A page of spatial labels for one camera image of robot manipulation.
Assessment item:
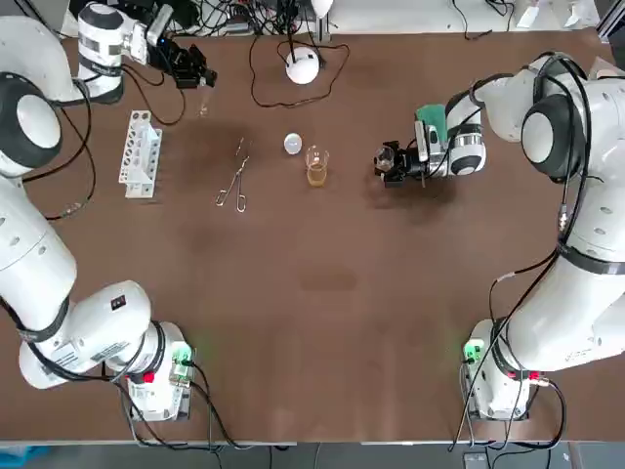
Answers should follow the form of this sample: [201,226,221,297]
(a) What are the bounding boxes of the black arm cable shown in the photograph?
[19,63,189,221]
[448,53,604,441]

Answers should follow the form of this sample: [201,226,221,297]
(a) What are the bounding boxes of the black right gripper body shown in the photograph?
[397,146,424,179]

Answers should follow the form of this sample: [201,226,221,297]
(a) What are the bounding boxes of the metal crucible tongs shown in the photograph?
[215,137,256,215]

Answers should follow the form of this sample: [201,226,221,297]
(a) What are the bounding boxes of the glass beaker with amber liquid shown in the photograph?
[305,144,331,189]

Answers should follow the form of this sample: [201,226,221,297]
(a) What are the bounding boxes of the black foot power cable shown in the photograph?
[119,361,299,450]
[456,380,567,450]

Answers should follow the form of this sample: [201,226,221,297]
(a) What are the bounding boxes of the white test tube rack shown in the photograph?
[116,109,164,199]

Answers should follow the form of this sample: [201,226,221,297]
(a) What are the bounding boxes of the square wire gauze mat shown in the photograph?
[588,56,625,82]

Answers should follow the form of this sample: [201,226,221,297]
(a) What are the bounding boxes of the small clear glass beaker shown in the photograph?
[373,144,396,171]

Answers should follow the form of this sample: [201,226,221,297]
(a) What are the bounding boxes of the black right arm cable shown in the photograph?
[448,53,604,441]

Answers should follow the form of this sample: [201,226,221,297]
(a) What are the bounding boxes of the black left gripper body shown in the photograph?
[148,37,195,77]

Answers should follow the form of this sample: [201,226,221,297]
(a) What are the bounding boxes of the white desk lamp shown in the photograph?
[284,0,335,86]

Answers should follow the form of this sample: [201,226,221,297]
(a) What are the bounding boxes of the black electronics box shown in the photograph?
[67,0,201,25]

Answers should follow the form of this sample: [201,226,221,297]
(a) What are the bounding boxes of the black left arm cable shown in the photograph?
[19,63,189,221]

